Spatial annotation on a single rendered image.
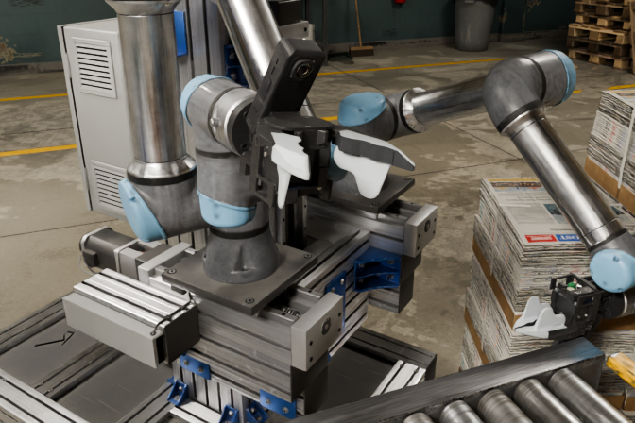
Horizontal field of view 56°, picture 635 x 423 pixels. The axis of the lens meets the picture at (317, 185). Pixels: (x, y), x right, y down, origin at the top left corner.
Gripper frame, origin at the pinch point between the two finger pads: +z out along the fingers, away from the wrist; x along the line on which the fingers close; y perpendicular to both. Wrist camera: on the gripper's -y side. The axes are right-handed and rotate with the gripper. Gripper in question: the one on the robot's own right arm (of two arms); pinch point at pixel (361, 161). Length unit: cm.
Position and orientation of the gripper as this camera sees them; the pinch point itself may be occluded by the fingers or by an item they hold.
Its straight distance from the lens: 51.7
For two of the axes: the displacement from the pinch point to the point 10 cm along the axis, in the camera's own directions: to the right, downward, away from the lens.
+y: -1.2, 9.4, 3.1
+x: -8.4, 0.8, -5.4
